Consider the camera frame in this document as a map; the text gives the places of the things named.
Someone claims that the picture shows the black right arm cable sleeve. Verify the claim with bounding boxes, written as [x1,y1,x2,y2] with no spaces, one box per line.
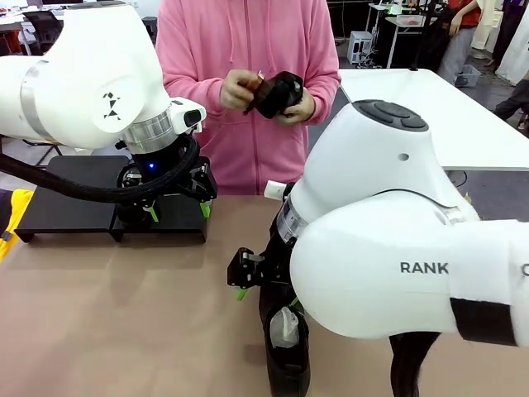
[390,332,442,397]

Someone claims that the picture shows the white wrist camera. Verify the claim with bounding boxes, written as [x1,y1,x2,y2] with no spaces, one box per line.
[169,98,207,134]
[264,180,290,200]

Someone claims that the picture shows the black velcro arm strap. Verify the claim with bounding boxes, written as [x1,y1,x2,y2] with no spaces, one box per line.
[450,297,518,347]

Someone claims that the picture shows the black left arm cable sleeve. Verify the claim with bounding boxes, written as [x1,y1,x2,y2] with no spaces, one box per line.
[0,134,203,204]

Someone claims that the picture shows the white paper shoe stuffing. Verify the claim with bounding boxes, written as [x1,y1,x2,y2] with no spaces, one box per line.
[269,305,301,349]

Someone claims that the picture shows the mannequin in red top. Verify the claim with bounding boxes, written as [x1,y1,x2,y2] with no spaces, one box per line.
[436,0,484,86]

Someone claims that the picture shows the black desk white frame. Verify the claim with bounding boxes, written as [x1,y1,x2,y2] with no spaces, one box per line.
[366,2,441,70]

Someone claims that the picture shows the brown wooden shoe brush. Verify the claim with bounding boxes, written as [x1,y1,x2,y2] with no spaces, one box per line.
[237,69,269,116]

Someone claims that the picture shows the black office chair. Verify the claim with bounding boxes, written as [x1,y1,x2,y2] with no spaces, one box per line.
[22,10,63,55]

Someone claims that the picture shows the white table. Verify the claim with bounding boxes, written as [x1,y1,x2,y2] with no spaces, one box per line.
[335,68,529,173]

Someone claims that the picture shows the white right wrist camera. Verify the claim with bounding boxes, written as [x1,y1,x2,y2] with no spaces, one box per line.
[264,180,290,200]

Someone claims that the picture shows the black stool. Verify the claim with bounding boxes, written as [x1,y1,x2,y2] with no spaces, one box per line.
[141,16,160,45]

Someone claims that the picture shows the cream hanging garment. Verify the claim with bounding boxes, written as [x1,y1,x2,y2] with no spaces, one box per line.
[470,0,503,50]

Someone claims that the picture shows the person's right hand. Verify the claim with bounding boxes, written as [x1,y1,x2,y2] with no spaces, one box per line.
[220,69,260,112]

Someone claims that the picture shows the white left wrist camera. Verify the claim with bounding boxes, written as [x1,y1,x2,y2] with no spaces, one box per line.
[169,98,207,134]

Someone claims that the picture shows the seated person's dark legs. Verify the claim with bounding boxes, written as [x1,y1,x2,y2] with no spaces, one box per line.
[493,78,529,132]

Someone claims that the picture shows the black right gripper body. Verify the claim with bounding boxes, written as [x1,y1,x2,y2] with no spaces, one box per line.
[259,217,297,293]

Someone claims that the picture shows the black arm cable sleeve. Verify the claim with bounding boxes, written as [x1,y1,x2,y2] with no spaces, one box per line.
[390,332,442,397]
[0,134,203,204]

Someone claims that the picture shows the white hanging garment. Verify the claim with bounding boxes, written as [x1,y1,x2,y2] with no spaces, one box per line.
[495,0,529,86]

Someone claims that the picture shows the person in pink hoodie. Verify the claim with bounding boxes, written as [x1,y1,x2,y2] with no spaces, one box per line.
[155,0,342,196]

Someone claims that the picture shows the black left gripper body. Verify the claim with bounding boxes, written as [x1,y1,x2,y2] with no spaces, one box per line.
[119,138,199,203]

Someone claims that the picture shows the pink-sleeved right forearm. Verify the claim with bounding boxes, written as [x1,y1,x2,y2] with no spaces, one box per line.
[160,68,232,109]

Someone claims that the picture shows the grey plastic bin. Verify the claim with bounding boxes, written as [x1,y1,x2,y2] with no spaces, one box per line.
[454,64,483,88]

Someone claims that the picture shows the person's left hand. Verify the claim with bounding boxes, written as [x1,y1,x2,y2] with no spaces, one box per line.
[283,86,317,125]

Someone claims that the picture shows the pink-sleeved left forearm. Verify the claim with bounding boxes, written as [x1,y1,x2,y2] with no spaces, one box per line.
[307,69,342,121]

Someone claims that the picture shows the white computer case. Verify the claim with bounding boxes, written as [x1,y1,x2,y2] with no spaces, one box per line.
[349,31,375,66]

